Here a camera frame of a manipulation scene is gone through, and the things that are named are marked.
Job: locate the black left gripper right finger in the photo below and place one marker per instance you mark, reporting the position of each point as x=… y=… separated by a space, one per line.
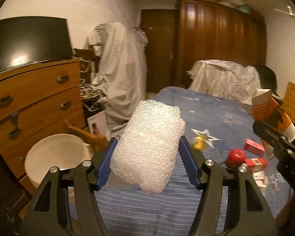
x=231 y=203

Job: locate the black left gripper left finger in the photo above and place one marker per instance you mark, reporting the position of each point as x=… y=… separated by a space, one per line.
x=49 y=211

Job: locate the yellow plastic wrapper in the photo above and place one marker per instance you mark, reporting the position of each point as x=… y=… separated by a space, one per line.
x=199 y=143

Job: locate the red white paper cup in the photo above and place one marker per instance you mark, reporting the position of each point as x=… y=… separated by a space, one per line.
x=266 y=109

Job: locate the white trash bin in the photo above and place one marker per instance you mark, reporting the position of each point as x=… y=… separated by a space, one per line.
x=64 y=151

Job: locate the red white small box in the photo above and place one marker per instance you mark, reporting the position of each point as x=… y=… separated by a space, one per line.
x=254 y=148

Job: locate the red round ball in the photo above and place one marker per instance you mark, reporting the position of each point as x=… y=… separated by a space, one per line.
x=235 y=158

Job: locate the blue grid bed cover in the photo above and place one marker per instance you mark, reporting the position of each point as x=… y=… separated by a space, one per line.
x=216 y=125

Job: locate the black fur hat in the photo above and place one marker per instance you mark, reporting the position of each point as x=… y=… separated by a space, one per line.
x=267 y=78

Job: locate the wooden chair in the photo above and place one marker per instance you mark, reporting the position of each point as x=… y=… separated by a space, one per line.
x=97 y=142

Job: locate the silver crinkled plastic sheet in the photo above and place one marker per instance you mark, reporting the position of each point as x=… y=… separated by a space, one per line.
x=224 y=79

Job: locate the wooden chest of drawers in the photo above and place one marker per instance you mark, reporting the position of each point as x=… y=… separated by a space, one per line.
x=34 y=102

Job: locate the dark wooden wardrobe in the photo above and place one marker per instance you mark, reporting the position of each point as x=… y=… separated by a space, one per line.
x=210 y=31

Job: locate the striped grey white cloth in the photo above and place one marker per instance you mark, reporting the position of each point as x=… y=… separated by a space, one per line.
x=122 y=74

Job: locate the black tv screen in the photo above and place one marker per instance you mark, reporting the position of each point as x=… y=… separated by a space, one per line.
x=25 y=40

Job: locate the dark wooden door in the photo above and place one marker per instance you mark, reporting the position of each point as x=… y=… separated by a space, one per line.
x=160 y=26

